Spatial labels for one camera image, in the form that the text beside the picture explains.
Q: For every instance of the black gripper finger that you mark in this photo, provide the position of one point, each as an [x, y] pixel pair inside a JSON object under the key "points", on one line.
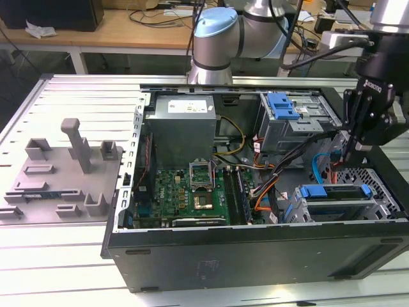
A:
{"points": [[380, 128], [353, 108]]}

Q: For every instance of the hard disk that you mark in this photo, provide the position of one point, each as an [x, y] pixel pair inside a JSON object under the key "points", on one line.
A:
{"points": [[314, 191]]}

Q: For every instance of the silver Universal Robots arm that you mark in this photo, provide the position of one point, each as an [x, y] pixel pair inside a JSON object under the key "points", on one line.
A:
{"points": [[217, 38]]}

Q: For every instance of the silver disk bay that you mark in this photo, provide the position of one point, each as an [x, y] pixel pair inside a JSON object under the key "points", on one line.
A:
{"points": [[298, 208]]}

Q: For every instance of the flat grey box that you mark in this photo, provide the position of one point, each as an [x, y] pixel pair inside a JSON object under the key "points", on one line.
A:
{"points": [[361, 14]]}

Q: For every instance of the small black box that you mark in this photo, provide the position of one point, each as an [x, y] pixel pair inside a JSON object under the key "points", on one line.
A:
{"points": [[324, 24]]}

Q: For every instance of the blue drive cage latch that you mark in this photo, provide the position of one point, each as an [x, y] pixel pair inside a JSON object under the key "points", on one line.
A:
{"points": [[279, 107]]}

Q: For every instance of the wooden desk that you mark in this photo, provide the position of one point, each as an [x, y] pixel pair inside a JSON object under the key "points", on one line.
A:
{"points": [[105, 36], [306, 48]]}

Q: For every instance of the dark RAM stick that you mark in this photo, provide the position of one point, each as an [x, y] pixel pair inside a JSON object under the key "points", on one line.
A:
{"points": [[243, 198]]}

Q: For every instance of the grey power supply unit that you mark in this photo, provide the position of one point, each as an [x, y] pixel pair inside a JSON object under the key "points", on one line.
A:
{"points": [[182, 134]]}

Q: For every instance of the CPU socket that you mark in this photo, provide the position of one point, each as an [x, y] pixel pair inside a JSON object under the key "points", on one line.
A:
{"points": [[203, 201]]}

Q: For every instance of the black graphics card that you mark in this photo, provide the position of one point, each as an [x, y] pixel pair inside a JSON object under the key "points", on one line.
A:
{"points": [[198, 221]]}

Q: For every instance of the black PC case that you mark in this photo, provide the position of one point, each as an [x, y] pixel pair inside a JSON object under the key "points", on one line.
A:
{"points": [[223, 256]]}

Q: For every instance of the green motherboard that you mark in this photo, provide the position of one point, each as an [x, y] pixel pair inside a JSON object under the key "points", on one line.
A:
{"points": [[172, 192]]}

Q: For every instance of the grey parts rack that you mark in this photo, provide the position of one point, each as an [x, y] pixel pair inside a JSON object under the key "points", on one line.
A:
{"points": [[64, 179]]}

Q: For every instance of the large black box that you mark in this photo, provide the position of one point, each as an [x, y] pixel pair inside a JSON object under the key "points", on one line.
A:
{"points": [[48, 12]]}

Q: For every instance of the RAM stick with blue label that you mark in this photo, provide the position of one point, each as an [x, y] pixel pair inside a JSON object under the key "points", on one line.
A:
{"points": [[44, 194]]}

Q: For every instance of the crumpled white plastic wrap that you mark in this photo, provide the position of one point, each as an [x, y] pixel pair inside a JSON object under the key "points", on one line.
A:
{"points": [[40, 30]]}

